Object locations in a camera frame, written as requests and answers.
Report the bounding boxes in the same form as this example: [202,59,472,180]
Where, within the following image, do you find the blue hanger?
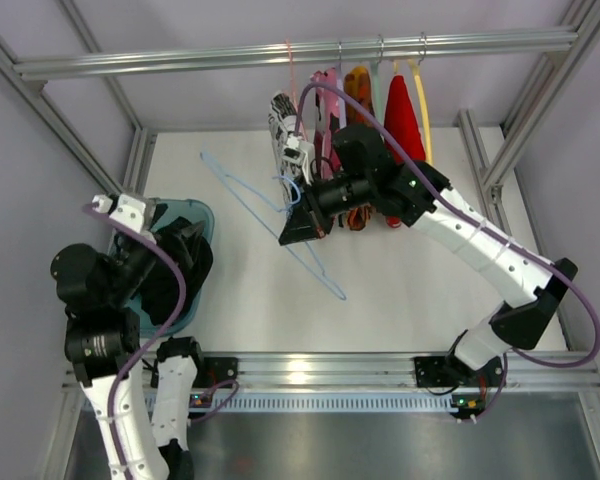
[199,150,347,302]

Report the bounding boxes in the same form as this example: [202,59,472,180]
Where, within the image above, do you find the pink hanger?
[285,38,299,112]

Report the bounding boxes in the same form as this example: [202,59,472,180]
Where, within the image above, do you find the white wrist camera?
[92,193,157,236]
[282,135,315,185]

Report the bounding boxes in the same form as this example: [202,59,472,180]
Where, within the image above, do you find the orange patterned garment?
[344,66,375,231]

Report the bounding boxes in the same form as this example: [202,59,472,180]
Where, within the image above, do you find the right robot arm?
[278,124,577,385]

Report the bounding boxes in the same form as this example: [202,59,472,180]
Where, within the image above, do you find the black trousers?
[134,214,215,327]

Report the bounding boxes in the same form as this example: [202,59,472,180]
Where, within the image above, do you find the right aluminium frame post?
[457,1,600,234]

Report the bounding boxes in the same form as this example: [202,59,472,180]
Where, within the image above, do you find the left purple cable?
[82,203,240,480]

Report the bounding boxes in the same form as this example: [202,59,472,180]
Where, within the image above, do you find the left aluminium frame post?
[0,1,140,192]

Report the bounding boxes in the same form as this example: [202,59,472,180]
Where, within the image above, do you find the aluminium frame post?
[0,1,140,192]
[457,1,600,234]

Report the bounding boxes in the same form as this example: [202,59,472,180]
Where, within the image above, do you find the mint green hanger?
[370,34,384,123]

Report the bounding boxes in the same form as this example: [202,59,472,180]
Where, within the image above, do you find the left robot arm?
[50,217,213,479]

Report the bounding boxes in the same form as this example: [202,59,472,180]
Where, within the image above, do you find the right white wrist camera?
[282,135,315,185]

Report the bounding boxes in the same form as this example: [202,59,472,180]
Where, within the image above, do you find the aluminium hanging rail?
[14,26,578,81]

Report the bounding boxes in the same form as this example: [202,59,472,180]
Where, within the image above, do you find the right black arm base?
[413,355,504,389]

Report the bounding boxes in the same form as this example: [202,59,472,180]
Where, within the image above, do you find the lilac hanger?
[335,41,347,130]

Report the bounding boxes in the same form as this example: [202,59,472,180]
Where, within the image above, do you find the black white patterned garment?
[268,91,302,209]

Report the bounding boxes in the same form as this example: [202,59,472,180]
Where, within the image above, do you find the yellow hanger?
[393,47,434,165]

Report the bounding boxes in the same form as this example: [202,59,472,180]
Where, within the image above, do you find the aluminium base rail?
[62,351,600,390]

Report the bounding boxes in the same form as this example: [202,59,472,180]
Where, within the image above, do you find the grey slotted cable duct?
[79,390,474,414]

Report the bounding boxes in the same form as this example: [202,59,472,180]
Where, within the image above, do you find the teal plastic bin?
[127,198,215,339]

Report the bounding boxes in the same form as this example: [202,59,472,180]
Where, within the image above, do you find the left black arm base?
[192,355,239,389]

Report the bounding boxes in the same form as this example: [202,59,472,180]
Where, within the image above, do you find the red garment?
[381,74,428,229]

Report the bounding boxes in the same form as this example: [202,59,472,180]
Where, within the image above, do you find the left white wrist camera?
[92,193,157,236]

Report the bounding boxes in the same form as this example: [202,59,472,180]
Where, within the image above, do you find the pink patterned garment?
[312,88,346,181]

